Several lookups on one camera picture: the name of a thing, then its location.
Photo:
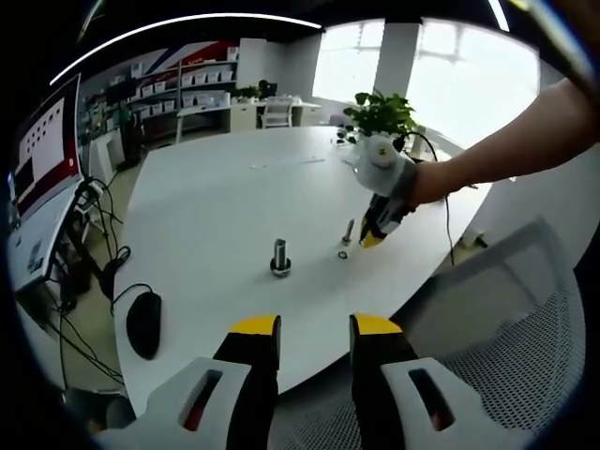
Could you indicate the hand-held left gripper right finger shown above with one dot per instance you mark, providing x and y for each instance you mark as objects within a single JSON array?
[{"x": 394, "y": 403}]

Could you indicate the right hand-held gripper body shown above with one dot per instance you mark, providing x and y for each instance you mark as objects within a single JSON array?
[{"x": 389, "y": 178}]

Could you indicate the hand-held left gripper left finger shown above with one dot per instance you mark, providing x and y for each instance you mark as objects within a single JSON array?
[{"x": 211, "y": 403}]

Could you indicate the small metal threaded stud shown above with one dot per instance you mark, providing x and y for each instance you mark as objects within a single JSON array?
[{"x": 348, "y": 233}]

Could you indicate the large metal threaded stud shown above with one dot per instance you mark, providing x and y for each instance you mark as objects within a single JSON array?
[{"x": 280, "y": 250}]

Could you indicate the green potted plant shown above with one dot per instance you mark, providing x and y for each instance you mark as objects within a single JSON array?
[{"x": 382, "y": 115}]

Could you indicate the black computer mouse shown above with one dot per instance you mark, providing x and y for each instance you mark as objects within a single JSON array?
[{"x": 144, "y": 325}]

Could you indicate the grey mesh office chair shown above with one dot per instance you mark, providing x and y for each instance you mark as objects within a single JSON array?
[{"x": 497, "y": 328}]

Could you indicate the storage shelving unit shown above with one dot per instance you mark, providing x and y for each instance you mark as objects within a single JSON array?
[{"x": 187, "y": 82}]

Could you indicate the curved ceiling light strip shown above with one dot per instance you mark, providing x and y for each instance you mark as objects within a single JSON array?
[{"x": 178, "y": 19}]

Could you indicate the silver laptop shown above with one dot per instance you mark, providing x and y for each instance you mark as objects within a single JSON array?
[{"x": 44, "y": 140}]

